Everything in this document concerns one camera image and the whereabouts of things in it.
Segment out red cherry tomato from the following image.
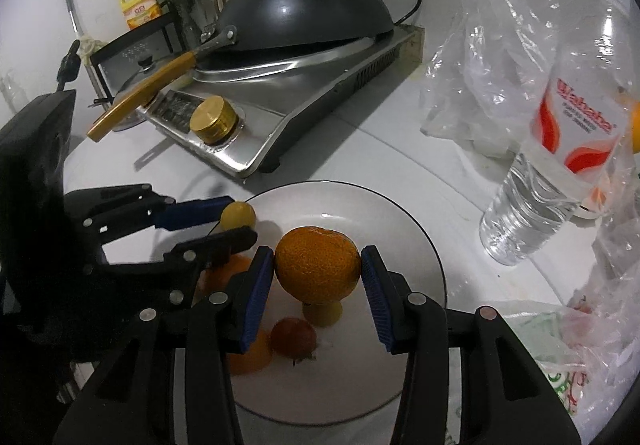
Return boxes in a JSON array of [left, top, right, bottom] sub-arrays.
[[271, 317, 318, 358]]

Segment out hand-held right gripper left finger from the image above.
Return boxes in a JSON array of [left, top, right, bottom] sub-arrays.
[[52, 245, 275, 445]]

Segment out silver induction cooker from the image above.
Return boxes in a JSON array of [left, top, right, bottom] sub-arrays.
[[135, 25, 423, 176]]

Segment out black metal rack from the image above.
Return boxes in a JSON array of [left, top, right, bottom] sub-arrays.
[[90, 0, 181, 101]]

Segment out grey metal pole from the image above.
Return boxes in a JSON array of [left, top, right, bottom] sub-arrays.
[[64, 0, 108, 101]]

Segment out green printed plastic bag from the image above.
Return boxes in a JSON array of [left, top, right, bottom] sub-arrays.
[[440, 300, 601, 445]]

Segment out tall clear plastic bag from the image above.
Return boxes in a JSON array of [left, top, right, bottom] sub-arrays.
[[419, 0, 601, 161]]

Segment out large orange with leaf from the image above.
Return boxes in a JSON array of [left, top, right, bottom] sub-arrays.
[[617, 90, 640, 153]]

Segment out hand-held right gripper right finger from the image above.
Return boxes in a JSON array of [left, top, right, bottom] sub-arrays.
[[361, 246, 583, 445]]

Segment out clear water bottle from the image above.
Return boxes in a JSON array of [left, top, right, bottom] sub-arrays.
[[479, 0, 633, 267]]

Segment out gold cooker knob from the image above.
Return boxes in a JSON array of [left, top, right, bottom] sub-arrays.
[[189, 96, 236, 144]]

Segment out white round plate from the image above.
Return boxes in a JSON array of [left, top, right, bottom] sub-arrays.
[[150, 181, 447, 427]]

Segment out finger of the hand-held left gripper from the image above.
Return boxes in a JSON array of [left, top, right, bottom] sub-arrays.
[[64, 184, 235, 238], [82, 226, 258, 311]]

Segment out steel pot with lid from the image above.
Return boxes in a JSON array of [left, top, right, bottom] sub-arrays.
[[102, 50, 198, 131]]

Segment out crumpled clear plastic bag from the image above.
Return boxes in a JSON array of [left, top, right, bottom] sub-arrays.
[[560, 140, 640, 426]]

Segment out yellow detergent bottle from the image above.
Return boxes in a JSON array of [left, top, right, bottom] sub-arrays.
[[119, 0, 163, 31]]

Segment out black wok with wooden handle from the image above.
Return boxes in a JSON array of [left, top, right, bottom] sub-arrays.
[[87, 0, 396, 143]]

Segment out tan longan fruit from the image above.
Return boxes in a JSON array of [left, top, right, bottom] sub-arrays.
[[302, 300, 344, 328], [221, 202, 257, 232]]

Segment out white cloth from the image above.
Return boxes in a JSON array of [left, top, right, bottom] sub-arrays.
[[79, 35, 107, 63]]

